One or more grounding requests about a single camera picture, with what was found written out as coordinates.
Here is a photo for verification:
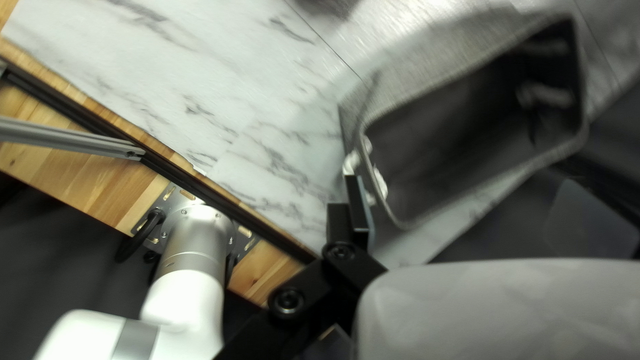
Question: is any black frame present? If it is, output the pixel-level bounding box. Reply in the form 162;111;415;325
0;55;322;266

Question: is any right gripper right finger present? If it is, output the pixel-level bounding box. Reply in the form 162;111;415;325
542;176;640;261

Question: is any grey fabric basket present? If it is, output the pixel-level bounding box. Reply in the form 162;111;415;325
337;2;622;234

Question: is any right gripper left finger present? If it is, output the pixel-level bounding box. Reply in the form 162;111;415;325
215;175;389;360

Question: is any black cable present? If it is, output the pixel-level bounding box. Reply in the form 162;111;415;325
113;207;167;265

